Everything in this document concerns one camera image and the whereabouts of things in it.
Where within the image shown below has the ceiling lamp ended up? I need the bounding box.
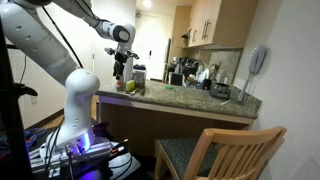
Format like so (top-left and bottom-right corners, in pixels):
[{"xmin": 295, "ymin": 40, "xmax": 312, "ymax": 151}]
[{"xmin": 142, "ymin": 0, "xmax": 154, "ymax": 10}]

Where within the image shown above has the wooden chair grey seat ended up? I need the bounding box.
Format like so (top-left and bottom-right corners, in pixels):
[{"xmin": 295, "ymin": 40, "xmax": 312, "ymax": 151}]
[{"xmin": 153, "ymin": 125, "xmax": 288, "ymax": 180}]

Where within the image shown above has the black camera stand pole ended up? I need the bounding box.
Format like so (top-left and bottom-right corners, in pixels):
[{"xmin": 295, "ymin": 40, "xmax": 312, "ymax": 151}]
[{"xmin": 0, "ymin": 16, "xmax": 39, "ymax": 180}]

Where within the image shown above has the white wall phone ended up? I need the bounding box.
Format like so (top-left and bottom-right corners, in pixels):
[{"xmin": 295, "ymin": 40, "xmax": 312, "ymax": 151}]
[{"xmin": 237, "ymin": 44, "xmax": 268, "ymax": 103}]

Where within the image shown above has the wooden wall cabinet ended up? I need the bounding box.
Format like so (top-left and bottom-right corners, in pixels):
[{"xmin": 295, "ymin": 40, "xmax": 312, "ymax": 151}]
[{"xmin": 188, "ymin": 0, "xmax": 259, "ymax": 50}]

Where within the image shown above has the white paper towel roll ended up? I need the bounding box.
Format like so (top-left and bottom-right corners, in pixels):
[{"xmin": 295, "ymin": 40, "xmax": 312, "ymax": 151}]
[{"xmin": 123, "ymin": 54, "xmax": 135, "ymax": 83}]

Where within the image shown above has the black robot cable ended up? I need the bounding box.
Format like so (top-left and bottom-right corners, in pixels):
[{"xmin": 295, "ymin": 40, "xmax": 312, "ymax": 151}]
[{"xmin": 41, "ymin": 5, "xmax": 85, "ymax": 70}]

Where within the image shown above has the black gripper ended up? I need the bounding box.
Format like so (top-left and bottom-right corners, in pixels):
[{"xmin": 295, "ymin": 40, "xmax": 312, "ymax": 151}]
[{"xmin": 112, "ymin": 49, "xmax": 140, "ymax": 80}]

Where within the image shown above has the clear jar purple lid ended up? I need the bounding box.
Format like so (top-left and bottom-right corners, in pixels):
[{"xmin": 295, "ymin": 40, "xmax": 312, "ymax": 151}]
[{"xmin": 131, "ymin": 64, "xmax": 148, "ymax": 89}]

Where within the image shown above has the yellow green sponge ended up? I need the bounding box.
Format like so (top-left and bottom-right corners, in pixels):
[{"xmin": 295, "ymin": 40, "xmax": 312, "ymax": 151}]
[{"xmin": 125, "ymin": 79, "xmax": 137, "ymax": 94}]

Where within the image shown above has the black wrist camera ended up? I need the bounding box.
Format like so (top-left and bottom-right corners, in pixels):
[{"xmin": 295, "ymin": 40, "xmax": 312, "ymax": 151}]
[{"xmin": 104, "ymin": 47, "xmax": 117, "ymax": 56}]

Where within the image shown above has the wooden counter base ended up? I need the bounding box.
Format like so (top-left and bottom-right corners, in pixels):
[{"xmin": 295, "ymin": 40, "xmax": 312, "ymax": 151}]
[{"xmin": 96, "ymin": 94, "xmax": 256, "ymax": 158}]

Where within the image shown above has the black countertop appliance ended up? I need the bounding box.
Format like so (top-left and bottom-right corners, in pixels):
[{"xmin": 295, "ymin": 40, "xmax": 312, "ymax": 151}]
[{"xmin": 168, "ymin": 71, "xmax": 185, "ymax": 87}]

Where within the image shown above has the black orange bar clamp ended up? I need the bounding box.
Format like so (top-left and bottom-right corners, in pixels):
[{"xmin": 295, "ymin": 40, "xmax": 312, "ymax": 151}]
[
  {"xmin": 110, "ymin": 146, "xmax": 127, "ymax": 155},
  {"xmin": 109, "ymin": 138, "xmax": 130, "ymax": 150}
]

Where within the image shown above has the aluminium robot mounting plate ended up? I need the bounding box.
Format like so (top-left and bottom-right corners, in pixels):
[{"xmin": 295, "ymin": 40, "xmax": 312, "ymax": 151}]
[{"xmin": 29, "ymin": 135, "xmax": 129, "ymax": 175}]

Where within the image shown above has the black mug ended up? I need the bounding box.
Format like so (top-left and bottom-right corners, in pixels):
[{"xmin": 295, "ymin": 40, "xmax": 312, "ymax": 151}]
[{"xmin": 202, "ymin": 78, "xmax": 213, "ymax": 91}]

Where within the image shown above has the blue cable bundle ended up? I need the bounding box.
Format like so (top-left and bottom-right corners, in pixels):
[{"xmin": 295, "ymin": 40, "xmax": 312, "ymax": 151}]
[{"xmin": 0, "ymin": 127, "xmax": 48, "ymax": 158}]

